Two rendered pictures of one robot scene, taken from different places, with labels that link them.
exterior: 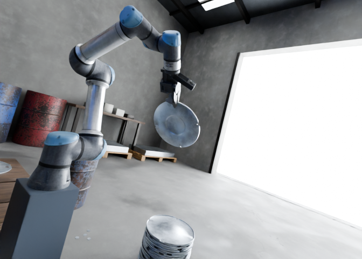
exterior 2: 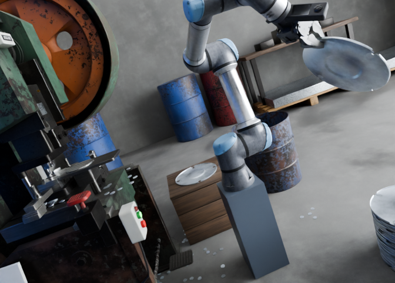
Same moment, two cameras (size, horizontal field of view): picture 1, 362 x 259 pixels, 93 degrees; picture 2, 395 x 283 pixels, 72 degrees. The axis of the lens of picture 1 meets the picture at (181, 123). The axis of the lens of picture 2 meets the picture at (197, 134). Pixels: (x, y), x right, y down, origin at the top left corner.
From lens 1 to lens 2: 0.40 m
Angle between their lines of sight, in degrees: 53
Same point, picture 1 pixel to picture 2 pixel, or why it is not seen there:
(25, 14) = not seen: outside the picture
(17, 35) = (160, 23)
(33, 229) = (245, 221)
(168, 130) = (337, 75)
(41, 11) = not seen: outside the picture
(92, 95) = (226, 85)
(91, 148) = (254, 141)
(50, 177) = (234, 180)
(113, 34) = (194, 32)
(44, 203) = (240, 202)
